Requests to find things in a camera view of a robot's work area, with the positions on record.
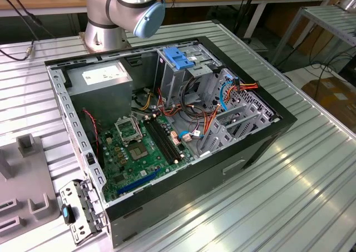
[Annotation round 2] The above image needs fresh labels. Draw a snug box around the green motherboard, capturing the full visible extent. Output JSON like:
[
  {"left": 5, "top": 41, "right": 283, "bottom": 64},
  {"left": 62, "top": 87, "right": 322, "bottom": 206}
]
[{"left": 97, "top": 112, "right": 195, "bottom": 204}]

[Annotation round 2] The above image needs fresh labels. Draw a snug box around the grey power supply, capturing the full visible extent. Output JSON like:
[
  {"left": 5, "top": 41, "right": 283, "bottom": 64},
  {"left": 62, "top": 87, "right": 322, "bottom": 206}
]
[{"left": 66, "top": 60, "right": 134, "bottom": 127}]

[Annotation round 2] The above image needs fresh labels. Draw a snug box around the grey parts rack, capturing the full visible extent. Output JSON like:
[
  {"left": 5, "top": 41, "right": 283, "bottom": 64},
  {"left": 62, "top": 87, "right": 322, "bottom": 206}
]
[{"left": 0, "top": 134, "right": 61, "bottom": 236}]

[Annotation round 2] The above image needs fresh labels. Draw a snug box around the short blue SATA wire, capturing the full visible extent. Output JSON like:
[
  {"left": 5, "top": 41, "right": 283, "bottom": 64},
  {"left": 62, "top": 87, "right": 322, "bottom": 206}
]
[{"left": 177, "top": 129, "right": 205, "bottom": 143}]

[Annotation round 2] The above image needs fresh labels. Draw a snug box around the CPU socket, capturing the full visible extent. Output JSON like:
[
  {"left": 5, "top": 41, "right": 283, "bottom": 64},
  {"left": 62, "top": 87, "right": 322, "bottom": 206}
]
[{"left": 127, "top": 144, "right": 150, "bottom": 161}]

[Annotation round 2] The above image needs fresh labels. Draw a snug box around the long blue SATA wire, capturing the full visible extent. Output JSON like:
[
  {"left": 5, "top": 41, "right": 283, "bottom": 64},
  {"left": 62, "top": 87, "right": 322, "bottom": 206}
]
[{"left": 219, "top": 73, "right": 239, "bottom": 112}]

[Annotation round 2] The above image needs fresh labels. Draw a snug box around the black blue retention latch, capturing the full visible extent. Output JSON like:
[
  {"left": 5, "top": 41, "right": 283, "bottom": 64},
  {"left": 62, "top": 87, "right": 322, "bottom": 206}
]
[{"left": 61, "top": 204, "right": 76, "bottom": 225}]

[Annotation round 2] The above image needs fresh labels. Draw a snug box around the black PC case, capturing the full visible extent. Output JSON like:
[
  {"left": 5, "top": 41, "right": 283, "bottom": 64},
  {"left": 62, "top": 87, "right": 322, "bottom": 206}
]
[{"left": 44, "top": 36, "right": 298, "bottom": 249}]

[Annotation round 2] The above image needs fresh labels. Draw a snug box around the red black fan wire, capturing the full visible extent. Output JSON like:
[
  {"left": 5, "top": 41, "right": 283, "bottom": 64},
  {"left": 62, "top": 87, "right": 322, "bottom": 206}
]
[{"left": 82, "top": 109, "right": 100, "bottom": 154}]

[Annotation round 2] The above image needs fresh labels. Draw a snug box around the black cable silver plug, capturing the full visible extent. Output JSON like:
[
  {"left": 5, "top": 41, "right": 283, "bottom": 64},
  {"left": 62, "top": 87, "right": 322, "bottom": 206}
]
[{"left": 0, "top": 0, "right": 42, "bottom": 61}]

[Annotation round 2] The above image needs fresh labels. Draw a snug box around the metal disk bay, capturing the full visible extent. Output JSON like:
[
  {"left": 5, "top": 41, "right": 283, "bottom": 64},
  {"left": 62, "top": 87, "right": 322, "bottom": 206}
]
[{"left": 199, "top": 67, "right": 278, "bottom": 157}]

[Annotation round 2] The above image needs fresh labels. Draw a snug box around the large flat cardboard box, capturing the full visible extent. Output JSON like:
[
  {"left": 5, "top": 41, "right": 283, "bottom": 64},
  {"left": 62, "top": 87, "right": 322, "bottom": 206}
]
[{"left": 301, "top": 78, "right": 356, "bottom": 125}]

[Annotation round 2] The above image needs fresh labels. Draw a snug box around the metal optical drive cage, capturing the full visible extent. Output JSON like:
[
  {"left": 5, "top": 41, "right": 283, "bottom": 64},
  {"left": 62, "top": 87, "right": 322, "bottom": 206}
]
[{"left": 154, "top": 43, "right": 223, "bottom": 105}]

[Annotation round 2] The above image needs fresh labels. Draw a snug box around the red yellow power wire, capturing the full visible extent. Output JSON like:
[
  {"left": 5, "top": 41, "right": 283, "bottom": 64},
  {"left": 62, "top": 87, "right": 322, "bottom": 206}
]
[{"left": 233, "top": 78, "right": 260, "bottom": 93}]

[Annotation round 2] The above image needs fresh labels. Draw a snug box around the blue expansion slot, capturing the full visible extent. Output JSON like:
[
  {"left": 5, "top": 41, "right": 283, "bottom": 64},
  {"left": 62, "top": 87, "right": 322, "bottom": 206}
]
[{"left": 116, "top": 167, "right": 162, "bottom": 196}]

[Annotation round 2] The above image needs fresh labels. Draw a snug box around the red orange wire bundle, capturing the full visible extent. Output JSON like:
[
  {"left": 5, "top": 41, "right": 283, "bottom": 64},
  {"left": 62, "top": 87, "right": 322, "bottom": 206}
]
[{"left": 156, "top": 87, "right": 184, "bottom": 118}]

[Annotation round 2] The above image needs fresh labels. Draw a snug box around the black RAM slot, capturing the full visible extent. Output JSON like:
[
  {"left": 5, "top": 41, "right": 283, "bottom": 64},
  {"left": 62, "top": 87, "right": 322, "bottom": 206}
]
[
  {"left": 150, "top": 116, "right": 181, "bottom": 161},
  {"left": 143, "top": 118, "right": 174, "bottom": 165},
  {"left": 154, "top": 115, "right": 184, "bottom": 158},
  {"left": 146, "top": 117, "right": 177, "bottom": 164}
]

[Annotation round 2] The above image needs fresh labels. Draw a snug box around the black case fan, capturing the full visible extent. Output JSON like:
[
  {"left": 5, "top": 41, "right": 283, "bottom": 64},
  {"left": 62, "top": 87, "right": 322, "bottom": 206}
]
[{"left": 82, "top": 108, "right": 103, "bottom": 169}]

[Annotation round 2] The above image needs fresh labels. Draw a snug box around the metal card retention bracket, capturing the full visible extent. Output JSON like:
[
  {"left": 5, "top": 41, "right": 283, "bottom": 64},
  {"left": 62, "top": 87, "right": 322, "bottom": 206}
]
[{"left": 58, "top": 179, "right": 108, "bottom": 246}]

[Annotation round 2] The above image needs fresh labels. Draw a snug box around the metal slat side table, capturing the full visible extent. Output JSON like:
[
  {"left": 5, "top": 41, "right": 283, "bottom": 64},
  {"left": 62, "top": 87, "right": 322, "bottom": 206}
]
[{"left": 271, "top": 6, "right": 356, "bottom": 66}]

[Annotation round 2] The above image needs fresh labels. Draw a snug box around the blue drive bay latch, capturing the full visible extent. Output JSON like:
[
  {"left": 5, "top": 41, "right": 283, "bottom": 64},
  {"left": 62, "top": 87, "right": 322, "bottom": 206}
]
[{"left": 163, "top": 47, "right": 195, "bottom": 71}]

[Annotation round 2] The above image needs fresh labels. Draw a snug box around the yellow black wire bundle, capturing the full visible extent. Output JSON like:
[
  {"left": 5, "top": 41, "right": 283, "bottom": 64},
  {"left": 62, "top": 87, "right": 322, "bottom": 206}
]
[{"left": 138, "top": 92, "right": 154, "bottom": 111}]

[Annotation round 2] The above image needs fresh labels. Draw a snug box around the metal socket cover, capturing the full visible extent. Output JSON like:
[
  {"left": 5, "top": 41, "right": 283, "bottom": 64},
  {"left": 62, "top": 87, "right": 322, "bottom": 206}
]
[{"left": 115, "top": 117, "right": 144, "bottom": 145}]

